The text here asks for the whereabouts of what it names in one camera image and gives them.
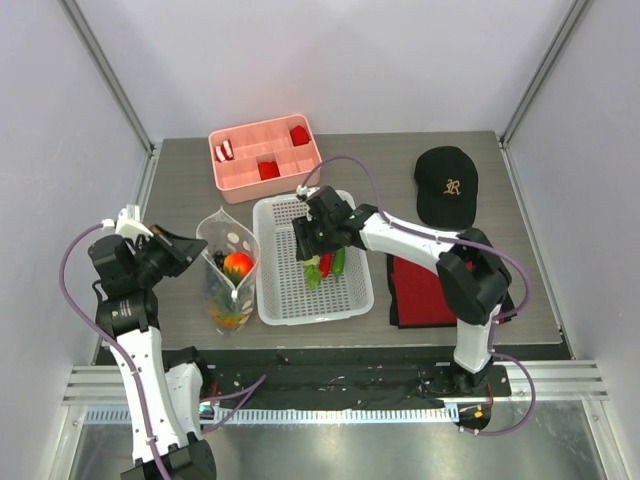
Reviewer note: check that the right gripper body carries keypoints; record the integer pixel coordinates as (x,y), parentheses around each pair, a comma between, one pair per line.
(304,241)

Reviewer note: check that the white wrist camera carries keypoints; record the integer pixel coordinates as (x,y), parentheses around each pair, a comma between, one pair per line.
(127,224)
(304,193)

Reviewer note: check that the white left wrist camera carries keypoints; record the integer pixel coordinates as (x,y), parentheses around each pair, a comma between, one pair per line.
(127,224)

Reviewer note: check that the green fake cucumber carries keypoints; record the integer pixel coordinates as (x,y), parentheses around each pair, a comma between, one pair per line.
(338,262)

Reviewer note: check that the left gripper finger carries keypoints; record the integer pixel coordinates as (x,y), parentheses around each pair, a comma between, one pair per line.
(171,265)
(181,248)

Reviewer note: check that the red folded shirt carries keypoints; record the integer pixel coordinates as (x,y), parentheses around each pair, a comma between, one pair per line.
(417,298)

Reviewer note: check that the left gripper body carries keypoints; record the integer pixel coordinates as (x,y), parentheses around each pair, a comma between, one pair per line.
(153,256)

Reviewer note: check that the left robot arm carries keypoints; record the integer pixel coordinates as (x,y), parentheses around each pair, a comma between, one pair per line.
(163,395)

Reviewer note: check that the red white striped sock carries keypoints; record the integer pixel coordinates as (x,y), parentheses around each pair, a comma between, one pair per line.
(224,152)

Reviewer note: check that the white plastic basket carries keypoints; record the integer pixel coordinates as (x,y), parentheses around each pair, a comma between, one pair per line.
(283,297)

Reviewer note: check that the red rolled sock front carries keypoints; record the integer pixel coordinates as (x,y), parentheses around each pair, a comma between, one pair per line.
(268,170)

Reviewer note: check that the white slotted cable duct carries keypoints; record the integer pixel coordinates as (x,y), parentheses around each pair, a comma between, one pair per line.
(119,415)

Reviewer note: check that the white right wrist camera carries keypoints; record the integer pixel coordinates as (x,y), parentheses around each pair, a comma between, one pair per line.
(304,193)

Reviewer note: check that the pink divided organizer box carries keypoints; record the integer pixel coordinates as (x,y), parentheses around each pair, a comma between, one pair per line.
(239,180)

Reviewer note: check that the red fake tomato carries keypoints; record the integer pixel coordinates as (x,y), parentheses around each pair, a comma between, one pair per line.
(236,266)

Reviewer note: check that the black baseball cap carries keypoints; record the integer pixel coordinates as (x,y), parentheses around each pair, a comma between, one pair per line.
(447,188)

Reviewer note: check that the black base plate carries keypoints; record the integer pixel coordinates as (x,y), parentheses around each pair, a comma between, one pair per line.
(336,379)

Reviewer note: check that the red rolled sock back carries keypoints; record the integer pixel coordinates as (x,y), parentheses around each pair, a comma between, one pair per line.
(299,136)

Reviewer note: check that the red fake chili pepper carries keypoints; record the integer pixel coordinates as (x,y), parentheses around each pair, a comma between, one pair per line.
(325,265)

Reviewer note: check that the polka dot zip bag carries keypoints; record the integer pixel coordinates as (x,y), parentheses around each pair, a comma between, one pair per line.
(226,235)

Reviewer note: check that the red rolled sock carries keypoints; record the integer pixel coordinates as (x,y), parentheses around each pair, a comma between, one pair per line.
(268,170)
(299,136)

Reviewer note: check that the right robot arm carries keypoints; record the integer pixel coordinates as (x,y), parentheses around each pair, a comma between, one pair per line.
(473,278)

